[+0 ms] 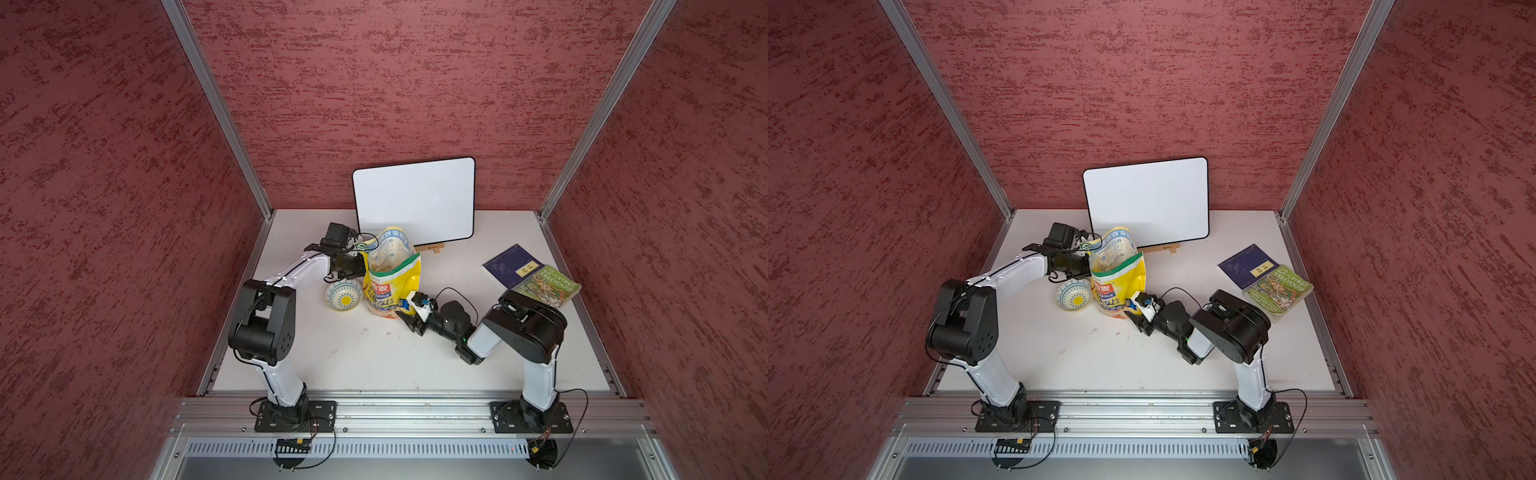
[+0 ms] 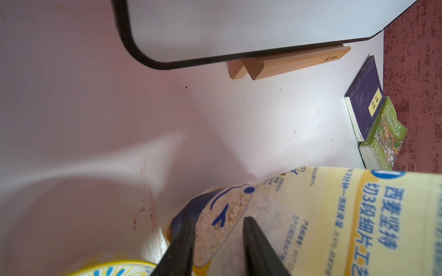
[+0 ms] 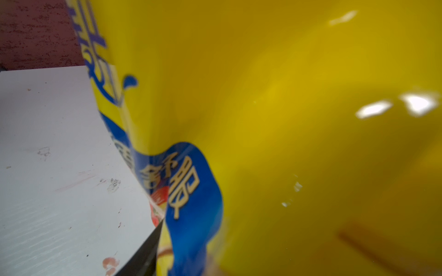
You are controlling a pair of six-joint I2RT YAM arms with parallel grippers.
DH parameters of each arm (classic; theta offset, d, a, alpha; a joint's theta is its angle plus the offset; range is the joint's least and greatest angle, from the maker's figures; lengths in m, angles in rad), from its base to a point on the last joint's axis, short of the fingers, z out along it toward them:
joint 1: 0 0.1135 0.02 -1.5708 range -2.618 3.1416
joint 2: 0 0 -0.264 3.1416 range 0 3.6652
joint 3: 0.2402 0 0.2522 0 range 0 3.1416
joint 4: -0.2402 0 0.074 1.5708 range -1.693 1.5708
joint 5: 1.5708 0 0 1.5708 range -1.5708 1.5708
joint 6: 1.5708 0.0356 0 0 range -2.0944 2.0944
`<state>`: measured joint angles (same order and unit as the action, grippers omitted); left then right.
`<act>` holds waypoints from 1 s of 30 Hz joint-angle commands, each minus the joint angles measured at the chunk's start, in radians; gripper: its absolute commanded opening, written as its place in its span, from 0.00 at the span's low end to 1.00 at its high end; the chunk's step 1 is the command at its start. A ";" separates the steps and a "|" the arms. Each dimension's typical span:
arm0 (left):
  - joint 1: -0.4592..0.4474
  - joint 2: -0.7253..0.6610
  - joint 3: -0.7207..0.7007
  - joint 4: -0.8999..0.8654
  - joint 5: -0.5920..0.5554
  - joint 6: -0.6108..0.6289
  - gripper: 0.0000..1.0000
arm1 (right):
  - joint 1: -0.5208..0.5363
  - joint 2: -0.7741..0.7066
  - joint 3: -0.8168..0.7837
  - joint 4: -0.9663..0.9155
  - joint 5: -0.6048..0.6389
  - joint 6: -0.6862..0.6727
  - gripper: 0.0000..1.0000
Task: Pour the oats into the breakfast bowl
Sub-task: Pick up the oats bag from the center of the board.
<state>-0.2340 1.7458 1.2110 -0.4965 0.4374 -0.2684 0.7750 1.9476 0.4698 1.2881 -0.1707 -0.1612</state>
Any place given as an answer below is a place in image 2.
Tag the yellow oats bag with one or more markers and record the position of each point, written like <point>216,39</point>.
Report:
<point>324,221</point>

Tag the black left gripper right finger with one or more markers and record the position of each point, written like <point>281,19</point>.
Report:
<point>260,257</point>

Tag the dark purple book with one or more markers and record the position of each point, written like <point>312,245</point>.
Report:
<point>364,99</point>

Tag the white board black frame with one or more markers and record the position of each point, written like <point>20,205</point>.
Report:
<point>166,35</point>

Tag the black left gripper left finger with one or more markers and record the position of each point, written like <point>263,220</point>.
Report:
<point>178,259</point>

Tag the small wooden easel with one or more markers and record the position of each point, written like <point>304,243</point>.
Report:
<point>272,65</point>

